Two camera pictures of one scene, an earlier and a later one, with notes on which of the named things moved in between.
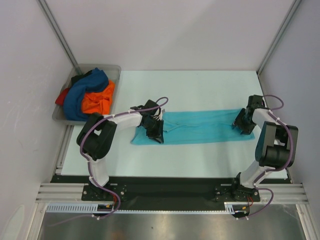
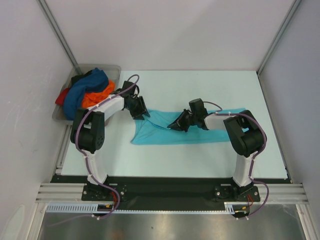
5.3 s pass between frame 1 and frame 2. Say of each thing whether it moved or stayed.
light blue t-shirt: stayed
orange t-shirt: stayed
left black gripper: moved
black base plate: stayed
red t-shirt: stayed
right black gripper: moved
